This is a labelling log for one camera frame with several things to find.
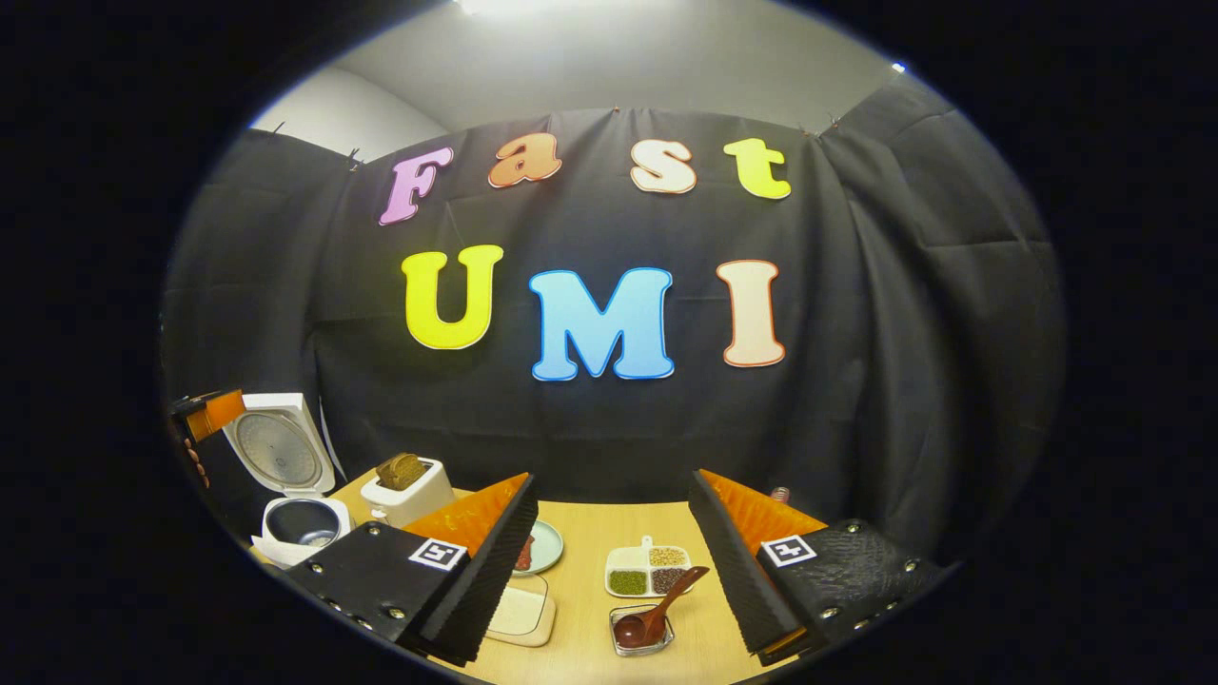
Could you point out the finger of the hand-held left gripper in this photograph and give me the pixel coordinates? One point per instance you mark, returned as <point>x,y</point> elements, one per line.
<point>219,414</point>

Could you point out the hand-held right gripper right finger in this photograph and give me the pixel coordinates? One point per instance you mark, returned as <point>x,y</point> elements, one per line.
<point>737,580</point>

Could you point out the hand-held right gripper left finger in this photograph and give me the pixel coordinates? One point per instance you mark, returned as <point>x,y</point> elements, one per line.
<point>485,571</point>

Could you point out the white rice cooker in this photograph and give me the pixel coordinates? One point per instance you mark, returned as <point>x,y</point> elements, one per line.
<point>281,447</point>

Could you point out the dark wooden spoon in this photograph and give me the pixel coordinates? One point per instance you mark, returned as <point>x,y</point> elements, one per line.
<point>639,628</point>

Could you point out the brown meat piece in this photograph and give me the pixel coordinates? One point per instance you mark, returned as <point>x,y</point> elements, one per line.
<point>524,554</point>

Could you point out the clear glass rectangular dish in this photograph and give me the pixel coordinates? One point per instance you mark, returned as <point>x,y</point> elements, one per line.
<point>521,614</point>

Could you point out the pale green plate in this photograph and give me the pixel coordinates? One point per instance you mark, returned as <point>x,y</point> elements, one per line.
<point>547,547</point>

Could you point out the dark red beans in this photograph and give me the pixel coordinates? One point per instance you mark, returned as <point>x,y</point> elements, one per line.
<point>666,580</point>

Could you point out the yellow soybeans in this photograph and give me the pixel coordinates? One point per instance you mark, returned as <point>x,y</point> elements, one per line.
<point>668,557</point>

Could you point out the clear plastic water bottle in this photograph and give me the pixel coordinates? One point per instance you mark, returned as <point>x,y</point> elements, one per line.
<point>780,495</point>

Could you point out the white toaster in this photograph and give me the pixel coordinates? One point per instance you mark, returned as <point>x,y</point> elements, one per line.
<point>414,504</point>

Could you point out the white divided grain dish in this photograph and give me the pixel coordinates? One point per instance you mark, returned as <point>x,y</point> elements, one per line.
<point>647,542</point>

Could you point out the green mung beans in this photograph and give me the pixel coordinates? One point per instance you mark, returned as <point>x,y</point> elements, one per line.
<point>628,582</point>

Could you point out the brown bread slice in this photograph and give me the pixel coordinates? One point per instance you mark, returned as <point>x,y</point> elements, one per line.
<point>416,468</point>
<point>390,476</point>

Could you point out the black backdrop cloth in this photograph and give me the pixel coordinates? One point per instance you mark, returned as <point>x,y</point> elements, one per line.
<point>856,333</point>

